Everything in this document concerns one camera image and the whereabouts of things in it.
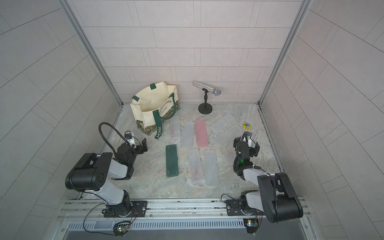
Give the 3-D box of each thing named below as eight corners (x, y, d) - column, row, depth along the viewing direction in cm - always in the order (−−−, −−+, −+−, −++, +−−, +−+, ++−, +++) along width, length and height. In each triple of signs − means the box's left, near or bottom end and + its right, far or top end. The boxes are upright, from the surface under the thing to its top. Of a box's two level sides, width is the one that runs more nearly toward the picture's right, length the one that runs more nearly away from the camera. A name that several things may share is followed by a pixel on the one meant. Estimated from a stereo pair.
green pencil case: (167, 177, 83) (166, 176, 81) (166, 147, 94) (165, 145, 93) (179, 175, 83) (178, 174, 82) (176, 145, 95) (176, 144, 93)
